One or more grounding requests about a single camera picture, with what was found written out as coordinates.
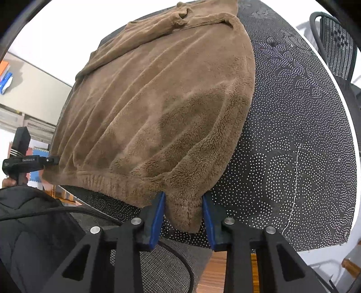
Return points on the person's black jacket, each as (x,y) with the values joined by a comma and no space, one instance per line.
(33,239)

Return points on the white thread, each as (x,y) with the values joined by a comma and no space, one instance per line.
(297,174)

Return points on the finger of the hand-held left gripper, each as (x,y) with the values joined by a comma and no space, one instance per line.
(52,160)

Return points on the black dotted floral tablecloth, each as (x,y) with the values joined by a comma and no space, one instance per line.
(296,126)

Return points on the beige drawer cabinet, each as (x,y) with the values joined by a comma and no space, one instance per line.
(36,87)

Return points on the blue box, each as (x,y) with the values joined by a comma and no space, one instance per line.
(6,83)

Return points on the person's left hand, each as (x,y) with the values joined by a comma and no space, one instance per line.
(8,182)

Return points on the wooden chair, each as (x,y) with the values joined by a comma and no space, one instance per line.
(63,195)
(351,266)

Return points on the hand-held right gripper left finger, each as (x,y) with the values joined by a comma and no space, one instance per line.
(156,225)

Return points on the brown fleece garment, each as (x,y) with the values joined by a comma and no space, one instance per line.
(155,112)

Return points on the black metal mesh chair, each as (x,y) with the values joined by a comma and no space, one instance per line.
(338,36)

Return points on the orange box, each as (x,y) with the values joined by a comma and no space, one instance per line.
(4,67)

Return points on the grey fabric chair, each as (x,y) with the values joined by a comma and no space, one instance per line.
(158,267)

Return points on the red and blue foam mat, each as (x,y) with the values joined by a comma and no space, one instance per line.
(39,148)

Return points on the white round table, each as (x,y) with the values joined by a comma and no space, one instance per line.
(358,169)

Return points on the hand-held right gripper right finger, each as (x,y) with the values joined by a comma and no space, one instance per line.
(210,228)

